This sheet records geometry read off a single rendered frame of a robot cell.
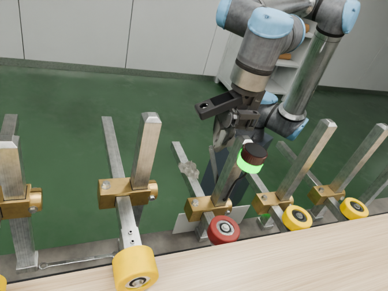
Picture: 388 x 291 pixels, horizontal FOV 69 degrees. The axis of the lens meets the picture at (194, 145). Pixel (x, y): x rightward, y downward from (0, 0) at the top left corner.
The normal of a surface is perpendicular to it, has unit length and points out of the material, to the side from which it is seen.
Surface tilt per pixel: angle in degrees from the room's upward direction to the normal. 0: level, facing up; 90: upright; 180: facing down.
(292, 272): 0
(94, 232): 0
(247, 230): 0
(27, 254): 90
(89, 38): 90
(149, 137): 90
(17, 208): 90
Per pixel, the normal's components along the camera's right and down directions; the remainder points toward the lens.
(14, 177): 0.33, 0.63
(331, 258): 0.25, -0.78
